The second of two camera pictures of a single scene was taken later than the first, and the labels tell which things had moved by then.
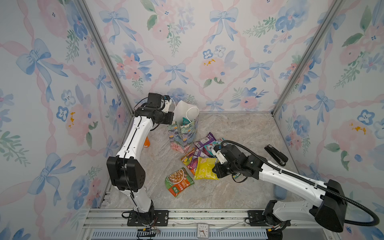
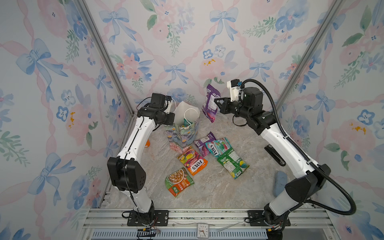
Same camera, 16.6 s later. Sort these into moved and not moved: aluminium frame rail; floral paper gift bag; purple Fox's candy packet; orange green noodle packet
Moved: purple Fox's candy packet
Not moved: floral paper gift bag; aluminium frame rail; orange green noodle packet
